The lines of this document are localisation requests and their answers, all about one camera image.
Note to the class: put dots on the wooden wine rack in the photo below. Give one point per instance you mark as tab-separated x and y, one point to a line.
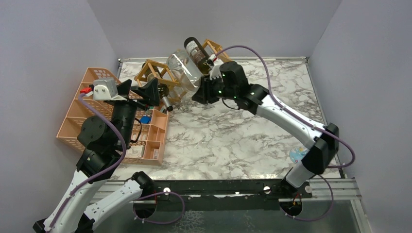
176	91

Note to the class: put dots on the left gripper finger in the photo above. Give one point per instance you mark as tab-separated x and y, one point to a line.
123	88
149	94

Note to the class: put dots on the white card box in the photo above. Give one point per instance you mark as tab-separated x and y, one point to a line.
135	152

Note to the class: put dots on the blue white packaged item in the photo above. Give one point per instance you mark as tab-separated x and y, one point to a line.
297	154

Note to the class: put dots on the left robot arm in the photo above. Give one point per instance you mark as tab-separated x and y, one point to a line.
105	141

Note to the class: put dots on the peach plastic file rack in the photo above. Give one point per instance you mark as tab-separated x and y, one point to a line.
78	113

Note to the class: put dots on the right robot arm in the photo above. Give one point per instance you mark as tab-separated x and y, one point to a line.
320	140

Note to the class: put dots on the green wine bottle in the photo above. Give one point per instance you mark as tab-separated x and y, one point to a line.
162	88
198	54

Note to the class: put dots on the blue small object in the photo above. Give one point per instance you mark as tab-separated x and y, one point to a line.
146	119

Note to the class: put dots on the green wine bottle front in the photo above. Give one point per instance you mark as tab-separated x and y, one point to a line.
162	88

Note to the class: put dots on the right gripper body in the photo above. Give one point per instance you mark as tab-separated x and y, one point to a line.
228	92

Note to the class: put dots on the peach desk organizer tray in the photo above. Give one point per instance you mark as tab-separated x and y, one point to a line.
155	137

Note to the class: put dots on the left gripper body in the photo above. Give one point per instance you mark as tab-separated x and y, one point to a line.
124	114

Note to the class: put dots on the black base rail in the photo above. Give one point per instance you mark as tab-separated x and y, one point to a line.
231	195

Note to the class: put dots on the clear bottle silver cap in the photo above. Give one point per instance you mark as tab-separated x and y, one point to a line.
184	70

